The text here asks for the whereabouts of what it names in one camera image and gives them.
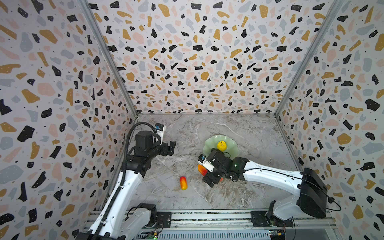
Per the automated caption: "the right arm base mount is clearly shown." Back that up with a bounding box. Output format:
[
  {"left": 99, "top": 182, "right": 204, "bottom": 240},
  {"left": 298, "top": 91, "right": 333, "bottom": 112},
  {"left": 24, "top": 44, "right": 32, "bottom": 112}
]
[{"left": 251, "top": 201, "right": 294, "bottom": 228}]

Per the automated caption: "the red-orange fake mango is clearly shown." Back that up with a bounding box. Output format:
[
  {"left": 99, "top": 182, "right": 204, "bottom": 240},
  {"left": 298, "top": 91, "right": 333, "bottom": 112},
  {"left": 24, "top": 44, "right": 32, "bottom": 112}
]
[{"left": 198, "top": 165, "right": 208, "bottom": 176}]

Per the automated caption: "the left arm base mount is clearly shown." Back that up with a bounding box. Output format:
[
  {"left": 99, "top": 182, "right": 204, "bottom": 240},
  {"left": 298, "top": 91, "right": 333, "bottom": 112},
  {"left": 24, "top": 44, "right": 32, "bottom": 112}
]
[{"left": 132, "top": 203, "right": 172, "bottom": 229}]

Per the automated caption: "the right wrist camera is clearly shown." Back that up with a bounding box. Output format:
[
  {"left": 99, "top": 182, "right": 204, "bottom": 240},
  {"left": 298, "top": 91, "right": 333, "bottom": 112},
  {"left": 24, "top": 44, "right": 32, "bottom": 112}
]
[{"left": 198, "top": 154, "right": 214, "bottom": 173}]

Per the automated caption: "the light green wavy bowl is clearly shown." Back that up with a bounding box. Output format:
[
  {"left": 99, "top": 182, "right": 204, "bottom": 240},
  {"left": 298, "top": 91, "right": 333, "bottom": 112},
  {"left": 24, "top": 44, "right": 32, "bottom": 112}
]
[{"left": 203, "top": 135, "right": 240, "bottom": 160}]

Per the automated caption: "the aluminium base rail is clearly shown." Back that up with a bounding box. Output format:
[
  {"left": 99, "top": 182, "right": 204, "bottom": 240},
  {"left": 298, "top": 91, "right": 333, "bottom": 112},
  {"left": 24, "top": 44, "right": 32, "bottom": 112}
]
[{"left": 80, "top": 209, "right": 338, "bottom": 240}]

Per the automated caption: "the red-yellow fake mango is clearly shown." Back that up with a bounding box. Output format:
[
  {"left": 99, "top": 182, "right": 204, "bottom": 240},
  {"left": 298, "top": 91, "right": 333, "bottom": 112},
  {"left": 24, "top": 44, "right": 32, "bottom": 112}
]
[{"left": 180, "top": 176, "right": 188, "bottom": 191}]

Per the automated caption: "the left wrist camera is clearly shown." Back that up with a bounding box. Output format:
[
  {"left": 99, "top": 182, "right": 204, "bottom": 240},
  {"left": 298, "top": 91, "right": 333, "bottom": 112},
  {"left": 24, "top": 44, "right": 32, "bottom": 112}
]
[{"left": 155, "top": 123, "right": 166, "bottom": 145}]

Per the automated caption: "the black corrugated cable hose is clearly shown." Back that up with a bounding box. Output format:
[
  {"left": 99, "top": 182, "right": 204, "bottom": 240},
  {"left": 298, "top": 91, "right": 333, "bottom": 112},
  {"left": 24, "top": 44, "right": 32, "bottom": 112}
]
[{"left": 95, "top": 121, "right": 158, "bottom": 232}]

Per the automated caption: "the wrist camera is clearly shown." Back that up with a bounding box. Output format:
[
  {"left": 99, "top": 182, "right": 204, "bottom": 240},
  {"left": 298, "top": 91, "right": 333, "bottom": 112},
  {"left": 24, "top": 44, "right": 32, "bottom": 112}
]
[
  {"left": 198, "top": 154, "right": 214, "bottom": 173},
  {"left": 155, "top": 123, "right": 166, "bottom": 145}
]

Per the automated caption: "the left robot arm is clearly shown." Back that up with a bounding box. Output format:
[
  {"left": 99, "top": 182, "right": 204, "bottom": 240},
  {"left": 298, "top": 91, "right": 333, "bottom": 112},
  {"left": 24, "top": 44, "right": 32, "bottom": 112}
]
[{"left": 76, "top": 125, "right": 176, "bottom": 240}]

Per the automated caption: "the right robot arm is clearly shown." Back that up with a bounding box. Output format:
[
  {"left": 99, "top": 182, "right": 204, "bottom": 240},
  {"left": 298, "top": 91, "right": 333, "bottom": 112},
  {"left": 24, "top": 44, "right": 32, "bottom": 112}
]
[{"left": 198, "top": 149, "right": 329, "bottom": 227}]

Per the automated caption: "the yellow fake apple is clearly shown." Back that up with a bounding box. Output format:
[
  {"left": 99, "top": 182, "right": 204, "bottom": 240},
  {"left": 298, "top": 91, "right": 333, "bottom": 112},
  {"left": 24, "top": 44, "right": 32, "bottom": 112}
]
[{"left": 217, "top": 141, "right": 228, "bottom": 152}]

